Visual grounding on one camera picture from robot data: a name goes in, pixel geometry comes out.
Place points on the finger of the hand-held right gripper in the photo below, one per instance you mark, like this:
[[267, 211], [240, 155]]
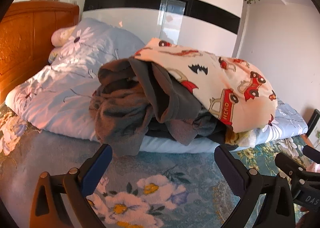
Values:
[[290, 164], [312, 154]]

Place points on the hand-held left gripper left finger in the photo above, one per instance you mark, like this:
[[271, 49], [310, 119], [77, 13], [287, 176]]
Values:
[[98, 168]]

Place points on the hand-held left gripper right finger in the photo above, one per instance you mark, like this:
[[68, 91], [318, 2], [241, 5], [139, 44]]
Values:
[[232, 175]]

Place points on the pink fleece garment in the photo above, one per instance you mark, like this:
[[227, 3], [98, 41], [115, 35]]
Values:
[[314, 167]]

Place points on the car print cream garment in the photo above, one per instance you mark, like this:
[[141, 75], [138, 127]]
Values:
[[220, 88]]

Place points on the black chair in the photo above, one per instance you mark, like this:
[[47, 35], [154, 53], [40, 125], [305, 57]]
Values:
[[313, 123]]

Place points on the pale yellow fuzzy cloth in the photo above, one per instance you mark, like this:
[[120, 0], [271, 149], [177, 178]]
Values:
[[241, 140]]

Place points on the floral plush bed blanket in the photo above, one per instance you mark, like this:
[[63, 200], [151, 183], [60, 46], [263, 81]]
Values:
[[175, 168]]

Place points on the mottled grey brown sweater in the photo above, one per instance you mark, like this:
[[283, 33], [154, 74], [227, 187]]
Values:
[[120, 113]]

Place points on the dark navy garment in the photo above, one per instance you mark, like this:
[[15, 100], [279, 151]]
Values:
[[175, 134]]

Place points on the blue daisy print quilt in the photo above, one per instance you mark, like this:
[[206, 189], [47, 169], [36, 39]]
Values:
[[75, 80]]

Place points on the dark grey garment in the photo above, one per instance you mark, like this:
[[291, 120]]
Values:
[[162, 93]]

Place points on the cream pillow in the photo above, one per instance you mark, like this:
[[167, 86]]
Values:
[[61, 36]]

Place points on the wooden headboard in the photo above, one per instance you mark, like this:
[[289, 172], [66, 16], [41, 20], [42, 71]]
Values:
[[27, 43]]

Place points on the white black striped wardrobe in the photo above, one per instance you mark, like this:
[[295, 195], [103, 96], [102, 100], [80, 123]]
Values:
[[140, 20]]

